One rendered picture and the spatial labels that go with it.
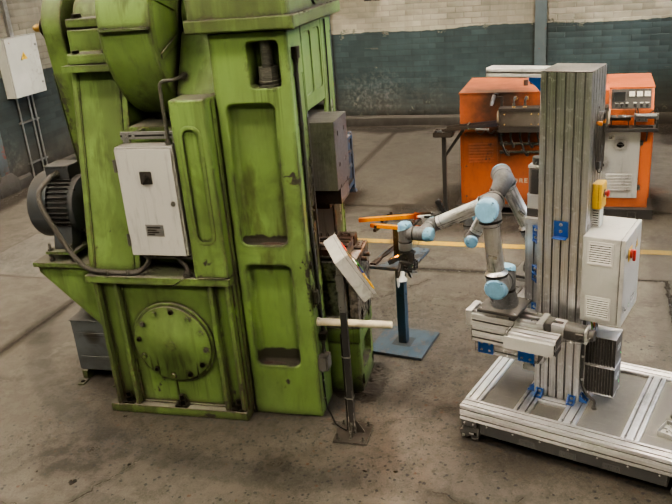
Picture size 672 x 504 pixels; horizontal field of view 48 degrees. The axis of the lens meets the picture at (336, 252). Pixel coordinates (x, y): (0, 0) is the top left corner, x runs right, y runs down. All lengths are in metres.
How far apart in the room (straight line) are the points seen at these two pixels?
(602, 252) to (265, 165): 1.82
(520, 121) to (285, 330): 3.84
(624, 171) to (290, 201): 4.38
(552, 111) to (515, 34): 7.84
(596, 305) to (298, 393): 1.83
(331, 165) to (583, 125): 1.39
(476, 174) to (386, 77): 4.52
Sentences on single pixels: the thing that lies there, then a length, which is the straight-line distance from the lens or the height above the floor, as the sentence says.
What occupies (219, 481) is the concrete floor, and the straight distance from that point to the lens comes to 4.37.
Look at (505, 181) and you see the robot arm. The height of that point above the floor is 1.37.
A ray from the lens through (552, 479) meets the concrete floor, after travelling 4.27.
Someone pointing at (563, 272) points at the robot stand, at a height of 1.00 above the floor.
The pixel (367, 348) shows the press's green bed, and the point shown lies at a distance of 5.10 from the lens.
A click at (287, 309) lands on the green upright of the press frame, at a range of 4.49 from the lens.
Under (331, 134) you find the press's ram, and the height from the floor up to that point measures 1.70.
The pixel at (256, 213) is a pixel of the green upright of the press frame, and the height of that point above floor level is 1.30.
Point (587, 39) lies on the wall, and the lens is 11.65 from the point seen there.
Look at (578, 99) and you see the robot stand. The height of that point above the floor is 1.90.
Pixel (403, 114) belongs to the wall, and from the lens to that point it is 12.16.
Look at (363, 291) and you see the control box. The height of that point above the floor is 0.98.
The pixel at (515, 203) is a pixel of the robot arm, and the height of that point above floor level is 1.20.
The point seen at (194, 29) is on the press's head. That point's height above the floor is 2.33.
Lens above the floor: 2.63
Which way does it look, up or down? 22 degrees down
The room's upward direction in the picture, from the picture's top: 5 degrees counter-clockwise
